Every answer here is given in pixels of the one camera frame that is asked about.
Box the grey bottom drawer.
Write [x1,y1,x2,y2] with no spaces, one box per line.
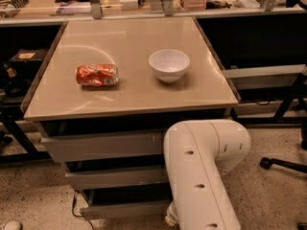
[80,185,172,220]

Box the black chair leg with caster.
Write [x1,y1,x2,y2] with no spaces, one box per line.
[260,157,307,173]

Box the crushed orange soda can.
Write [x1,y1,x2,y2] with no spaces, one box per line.
[76,64,119,87]

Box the white object on floor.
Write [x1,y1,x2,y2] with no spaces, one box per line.
[0,221,22,230]

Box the grey middle drawer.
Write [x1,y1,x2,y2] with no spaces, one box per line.
[65,166,168,190]

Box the grey drawer cabinet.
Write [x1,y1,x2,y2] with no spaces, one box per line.
[20,16,242,222]

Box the black cable on floor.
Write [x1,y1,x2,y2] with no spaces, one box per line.
[71,190,95,230]

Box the black box with label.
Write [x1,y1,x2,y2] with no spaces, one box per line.
[10,49,48,62]

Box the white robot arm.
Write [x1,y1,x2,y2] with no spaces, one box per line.
[163,120,251,230]

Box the grey drawer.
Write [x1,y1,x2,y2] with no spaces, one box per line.
[41,130,163,162]
[80,185,172,220]
[65,166,168,190]

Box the white bowl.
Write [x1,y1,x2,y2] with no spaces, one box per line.
[149,49,190,83]

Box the grey top drawer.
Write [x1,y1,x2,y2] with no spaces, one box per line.
[41,130,163,162]

